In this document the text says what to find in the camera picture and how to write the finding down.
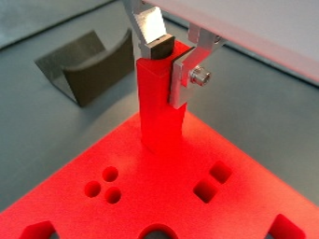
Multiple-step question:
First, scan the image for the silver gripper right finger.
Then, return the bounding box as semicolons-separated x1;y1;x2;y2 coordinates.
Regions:
170;24;227;109

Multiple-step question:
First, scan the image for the black curved holder block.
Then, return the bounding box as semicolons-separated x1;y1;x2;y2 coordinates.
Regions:
35;30;135;107

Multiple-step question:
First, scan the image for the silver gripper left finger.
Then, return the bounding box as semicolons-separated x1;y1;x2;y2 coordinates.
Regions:
122;0;175;60

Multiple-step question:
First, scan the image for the red arch peg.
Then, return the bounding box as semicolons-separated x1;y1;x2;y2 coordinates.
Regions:
137;41;191;154

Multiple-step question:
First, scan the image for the red shape sorter board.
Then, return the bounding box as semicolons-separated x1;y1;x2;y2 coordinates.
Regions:
0;115;319;239

